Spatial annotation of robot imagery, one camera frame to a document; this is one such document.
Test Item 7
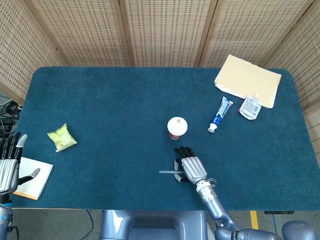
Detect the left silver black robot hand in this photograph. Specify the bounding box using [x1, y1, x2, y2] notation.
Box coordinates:
[0, 132, 41, 195]

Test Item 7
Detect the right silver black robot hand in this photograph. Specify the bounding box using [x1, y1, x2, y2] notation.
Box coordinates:
[173, 146, 208, 185]

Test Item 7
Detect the red cup with white lid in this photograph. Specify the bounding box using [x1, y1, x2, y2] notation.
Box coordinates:
[166, 116, 189, 141]

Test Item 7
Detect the white notepad with orange edge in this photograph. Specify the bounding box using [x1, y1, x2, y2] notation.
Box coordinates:
[12, 156, 54, 201]

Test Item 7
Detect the blue white toothpaste tube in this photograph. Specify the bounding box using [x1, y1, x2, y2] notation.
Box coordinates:
[207, 96, 234, 133]

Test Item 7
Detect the green snack packet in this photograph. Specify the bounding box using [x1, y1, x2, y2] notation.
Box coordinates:
[47, 123, 78, 153]

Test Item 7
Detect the blue-grey robot torso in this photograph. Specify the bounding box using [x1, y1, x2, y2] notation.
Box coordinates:
[99, 209, 208, 240]

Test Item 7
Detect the white red spout pouch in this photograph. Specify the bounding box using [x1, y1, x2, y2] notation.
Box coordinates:
[238, 94, 262, 120]

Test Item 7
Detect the blue felt table cover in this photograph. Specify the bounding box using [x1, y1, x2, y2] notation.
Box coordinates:
[11, 66, 316, 211]

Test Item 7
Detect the beige paper folder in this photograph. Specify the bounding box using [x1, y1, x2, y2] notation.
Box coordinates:
[214, 54, 282, 109]

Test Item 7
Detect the woven bamboo folding screen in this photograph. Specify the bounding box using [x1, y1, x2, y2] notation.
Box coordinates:
[0, 0, 320, 146]

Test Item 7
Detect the black cable bundle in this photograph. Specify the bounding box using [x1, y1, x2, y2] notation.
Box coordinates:
[0, 99, 23, 138]

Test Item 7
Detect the blue floor cable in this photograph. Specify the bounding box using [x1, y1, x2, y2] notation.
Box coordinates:
[86, 209, 95, 240]

